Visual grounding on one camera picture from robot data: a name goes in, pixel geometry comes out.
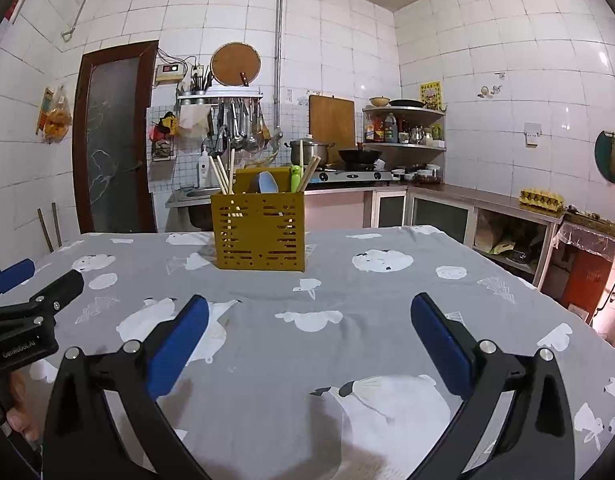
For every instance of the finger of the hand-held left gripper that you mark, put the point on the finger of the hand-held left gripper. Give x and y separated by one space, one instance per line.
15 272
57 290

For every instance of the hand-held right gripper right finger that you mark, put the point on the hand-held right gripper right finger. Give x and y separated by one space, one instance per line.
440 345

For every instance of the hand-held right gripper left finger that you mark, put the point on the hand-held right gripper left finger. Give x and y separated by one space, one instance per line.
180 345

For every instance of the yellow slotted utensil holder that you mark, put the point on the yellow slotted utensil holder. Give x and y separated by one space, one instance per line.
260 232

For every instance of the green frog training chopsticks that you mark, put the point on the green frog training chopsticks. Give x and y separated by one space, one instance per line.
296 177

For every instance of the row of hanging metal utensils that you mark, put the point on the row of hanging metal utensils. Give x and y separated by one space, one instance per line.
242 125

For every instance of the person's left hand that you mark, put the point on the person's left hand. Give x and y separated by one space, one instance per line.
25 410

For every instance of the pair of wooden sticks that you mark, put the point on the pair of wooden sticks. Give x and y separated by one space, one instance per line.
48 227

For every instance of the grey printed tablecloth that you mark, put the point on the grey printed tablecloth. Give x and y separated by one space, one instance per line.
307 360

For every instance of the kitchen counter cabinet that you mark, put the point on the kitchen counter cabinet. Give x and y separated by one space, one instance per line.
437 210

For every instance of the steel sink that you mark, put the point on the steel sink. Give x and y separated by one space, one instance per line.
192 205

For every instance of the bag of oranges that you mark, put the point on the bag of oranges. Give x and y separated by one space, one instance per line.
57 120

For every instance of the red cabinet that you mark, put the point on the red cabinet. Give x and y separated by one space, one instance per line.
585 270

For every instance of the brown framed glass door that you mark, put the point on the brown framed glass door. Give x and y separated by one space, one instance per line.
115 135

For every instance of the group of bowls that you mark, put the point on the group of bowls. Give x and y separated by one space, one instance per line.
417 174

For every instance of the white soap bottle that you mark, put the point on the white soap bottle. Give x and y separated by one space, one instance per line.
204 170

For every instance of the yellow egg carton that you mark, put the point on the yellow egg carton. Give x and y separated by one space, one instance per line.
541 199

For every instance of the light blue spoon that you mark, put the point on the light blue spoon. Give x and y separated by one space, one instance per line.
267 182

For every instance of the steel gas stove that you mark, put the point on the steel gas stove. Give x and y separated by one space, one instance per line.
352 176

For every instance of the black wok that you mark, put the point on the black wok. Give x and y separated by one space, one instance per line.
360 155

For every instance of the row of condiment bottles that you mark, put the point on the row of condiment bottles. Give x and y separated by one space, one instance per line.
395 130

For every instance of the steel cooking pot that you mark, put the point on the steel cooking pot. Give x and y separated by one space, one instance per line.
315 152

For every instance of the shallow black pan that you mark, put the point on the shallow black pan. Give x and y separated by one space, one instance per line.
407 103

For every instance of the rectangular wooden cutting board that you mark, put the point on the rectangular wooden cutting board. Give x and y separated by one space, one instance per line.
332 121

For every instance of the tan bowl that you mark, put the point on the tan bowl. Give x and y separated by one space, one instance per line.
379 101

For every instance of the round green board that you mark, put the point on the round green board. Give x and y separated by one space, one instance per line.
612 156

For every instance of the round wooden board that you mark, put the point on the round wooden board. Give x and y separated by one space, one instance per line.
236 65

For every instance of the white wall socket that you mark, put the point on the white wall socket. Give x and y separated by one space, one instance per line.
533 134

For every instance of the beige wall control box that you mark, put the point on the beige wall control box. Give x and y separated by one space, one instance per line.
169 74

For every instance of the yellow wall calendar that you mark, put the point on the yellow wall calendar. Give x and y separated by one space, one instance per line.
431 95

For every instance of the steel wall rack shelf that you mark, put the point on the steel wall rack shelf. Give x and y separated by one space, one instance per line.
220 95

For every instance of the grey wall pipe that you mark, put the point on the grey wall pipe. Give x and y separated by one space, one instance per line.
279 50

